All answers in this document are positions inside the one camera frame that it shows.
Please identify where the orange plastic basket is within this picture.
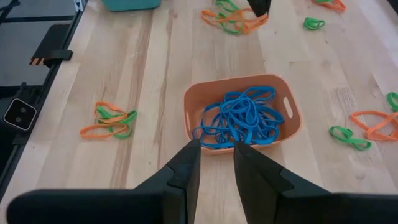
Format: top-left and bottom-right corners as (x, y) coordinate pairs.
(183, 73), (302, 156)

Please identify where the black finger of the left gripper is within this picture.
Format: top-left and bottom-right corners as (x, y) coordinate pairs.
(247, 0), (272, 18)

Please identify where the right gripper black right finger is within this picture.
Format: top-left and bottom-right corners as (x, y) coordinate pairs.
(233, 141), (398, 224)

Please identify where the light teal plastic basket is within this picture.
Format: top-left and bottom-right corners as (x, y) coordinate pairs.
(101, 0), (162, 12)

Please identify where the small white camera box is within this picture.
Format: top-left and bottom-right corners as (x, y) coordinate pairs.
(2, 98), (37, 131)

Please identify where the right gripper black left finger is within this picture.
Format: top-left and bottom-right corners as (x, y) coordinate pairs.
(6, 139), (202, 224)

